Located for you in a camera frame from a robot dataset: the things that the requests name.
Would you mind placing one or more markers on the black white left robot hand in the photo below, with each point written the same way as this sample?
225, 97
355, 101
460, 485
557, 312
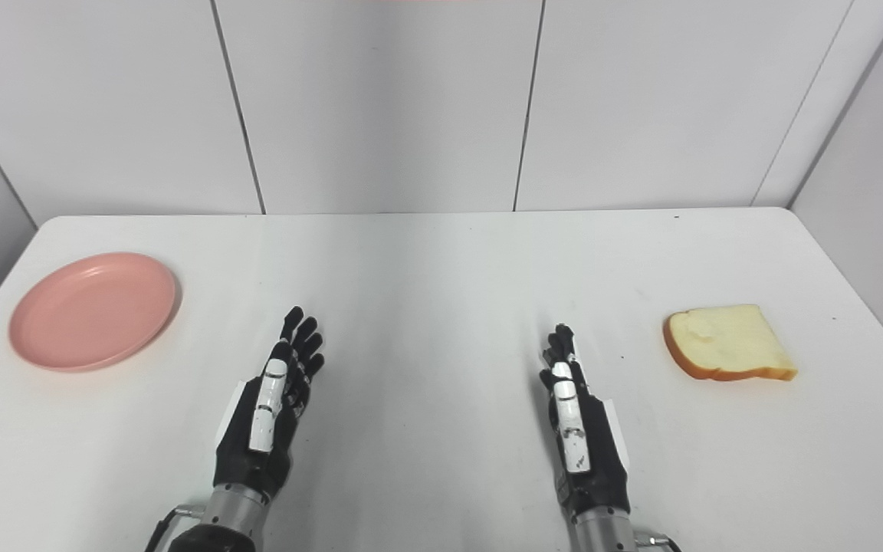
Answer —
257, 460

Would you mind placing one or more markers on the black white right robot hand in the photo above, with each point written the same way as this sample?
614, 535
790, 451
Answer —
599, 468

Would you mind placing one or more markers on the slice of bread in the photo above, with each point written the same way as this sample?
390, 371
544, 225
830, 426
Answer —
729, 341

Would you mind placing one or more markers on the pink round plate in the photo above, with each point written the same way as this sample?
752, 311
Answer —
93, 310

